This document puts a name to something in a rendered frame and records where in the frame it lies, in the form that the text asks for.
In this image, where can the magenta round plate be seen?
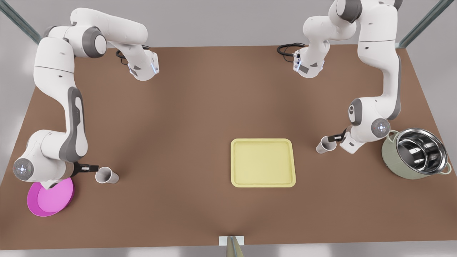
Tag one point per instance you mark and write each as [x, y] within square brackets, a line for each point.
[50, 198]

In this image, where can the white IKEA cup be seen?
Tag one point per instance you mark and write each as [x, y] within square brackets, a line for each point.
[106, 175]
[325, 144]

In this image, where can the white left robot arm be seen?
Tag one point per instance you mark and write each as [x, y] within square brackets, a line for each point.
[378, 53]

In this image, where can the green steel-lined pot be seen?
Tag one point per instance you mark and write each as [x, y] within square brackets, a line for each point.
[416, 153]

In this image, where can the silver frame post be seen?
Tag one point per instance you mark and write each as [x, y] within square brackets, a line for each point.
[234, 247]
[421, 24]
[19, 21]

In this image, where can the yellow rectangular tray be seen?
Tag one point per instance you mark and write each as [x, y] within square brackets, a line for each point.
[263, 163]

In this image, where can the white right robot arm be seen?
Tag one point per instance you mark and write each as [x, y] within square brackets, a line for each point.
[57, 82]

